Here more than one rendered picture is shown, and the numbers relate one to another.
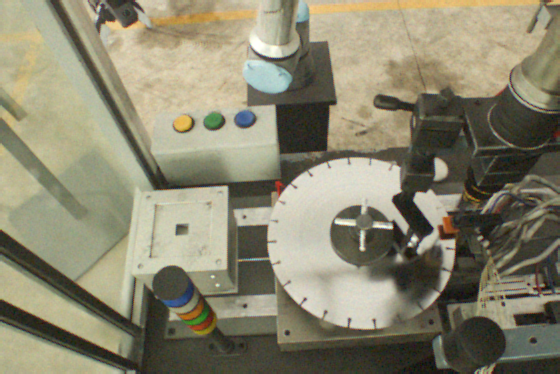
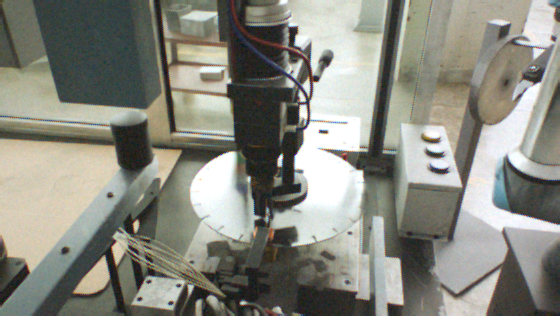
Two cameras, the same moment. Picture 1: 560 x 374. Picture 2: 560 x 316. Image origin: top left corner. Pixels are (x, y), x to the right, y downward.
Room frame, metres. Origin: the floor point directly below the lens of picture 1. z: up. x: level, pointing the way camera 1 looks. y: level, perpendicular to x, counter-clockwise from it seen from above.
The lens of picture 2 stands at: (0.41, -0.84, 1.45)
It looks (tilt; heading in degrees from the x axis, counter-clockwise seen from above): 32 degrees down; 98
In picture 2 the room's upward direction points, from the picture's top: straight up
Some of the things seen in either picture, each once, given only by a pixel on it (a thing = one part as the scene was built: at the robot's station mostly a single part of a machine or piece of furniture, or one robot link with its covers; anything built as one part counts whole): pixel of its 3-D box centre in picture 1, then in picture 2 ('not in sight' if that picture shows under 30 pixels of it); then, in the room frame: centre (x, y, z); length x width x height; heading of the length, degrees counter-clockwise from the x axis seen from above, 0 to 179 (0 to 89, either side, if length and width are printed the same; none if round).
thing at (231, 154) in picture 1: (219, 147); (422, 178); (0.63, 0.15, 0.82); 0.28 x 0.11 x 0.15; 89
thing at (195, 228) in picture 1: (190, 244); (321, 156); (0.38, 0.21, 0.82); 0.18 x 0.18 x 0.15; 89
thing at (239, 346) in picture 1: (225, 345); not in sight; (0.18, 0.15, 0.76); 0.09 x 0.03 x 0.03; 89
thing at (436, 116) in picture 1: (427, 144); (290, 92); (0.34, -0.20, 1.17); 0.06 x 0.05 x 0.20; 80
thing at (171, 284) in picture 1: (173, 286); not in sight; (0.18, 0.15, 1.14); 0.05 x 0.04 x 0.03; 179
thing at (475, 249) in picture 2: not in sight; (466, 146); (0.94, 0.93, 0.50); 0.50 x 0.50 x 1.00; 44
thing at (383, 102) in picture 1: (404, 114); (311, 64); (0.37, -0.16, 1.21); 0.08 x 0.06 x 0.03; 89
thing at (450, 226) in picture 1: (468, 227); (259, 260); (0.31, -0.32, 0.95); 0.10 x 0.03 x 0.07; 89
